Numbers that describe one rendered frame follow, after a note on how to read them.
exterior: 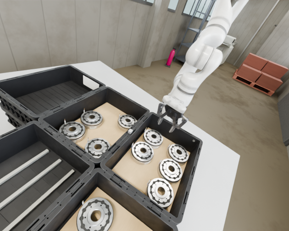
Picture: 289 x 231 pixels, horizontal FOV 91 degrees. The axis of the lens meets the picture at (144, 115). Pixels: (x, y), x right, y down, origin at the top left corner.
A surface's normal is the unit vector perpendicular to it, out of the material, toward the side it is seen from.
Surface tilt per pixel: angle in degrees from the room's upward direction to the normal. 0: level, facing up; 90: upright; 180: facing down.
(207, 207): 0
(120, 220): 0
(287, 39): 90
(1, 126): 0
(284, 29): 90
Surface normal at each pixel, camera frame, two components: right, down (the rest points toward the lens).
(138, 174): 0.26, -0.73
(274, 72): -0.56, 0.41
